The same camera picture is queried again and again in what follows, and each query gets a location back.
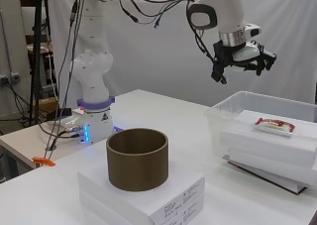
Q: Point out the white hanging sheet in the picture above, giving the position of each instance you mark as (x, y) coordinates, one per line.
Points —
(165, 59)

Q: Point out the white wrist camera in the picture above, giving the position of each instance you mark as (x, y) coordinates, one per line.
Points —
(252, 30)

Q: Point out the small cardboard box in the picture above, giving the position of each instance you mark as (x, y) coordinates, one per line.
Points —
(48, 104)

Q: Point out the grey wall outlet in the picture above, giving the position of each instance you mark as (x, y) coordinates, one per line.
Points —
(13, 77)

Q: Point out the red snack packet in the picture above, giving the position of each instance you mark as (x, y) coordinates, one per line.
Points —
(274, 126)

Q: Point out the black flat device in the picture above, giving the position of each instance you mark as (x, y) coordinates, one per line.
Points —
(61, 112)

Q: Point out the white flat box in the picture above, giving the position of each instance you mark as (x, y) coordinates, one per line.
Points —
(264, 149)
(178, 188)
(297, 173)
(194, 211)

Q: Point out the brown round tub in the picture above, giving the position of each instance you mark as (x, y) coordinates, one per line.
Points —
(138, 165)

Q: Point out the orange clamp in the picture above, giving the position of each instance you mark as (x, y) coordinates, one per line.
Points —
(43, 161)

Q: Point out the white seven-joint robot arm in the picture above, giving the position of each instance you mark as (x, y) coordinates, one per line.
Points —
(92, 69)

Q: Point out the black stand pole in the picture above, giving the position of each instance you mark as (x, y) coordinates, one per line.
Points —
(37, 53)

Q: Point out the clear plastic storage box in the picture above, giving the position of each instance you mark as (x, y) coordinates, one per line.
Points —
(214, 126)

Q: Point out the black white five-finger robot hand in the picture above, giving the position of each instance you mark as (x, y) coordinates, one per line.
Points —
(244, 55)

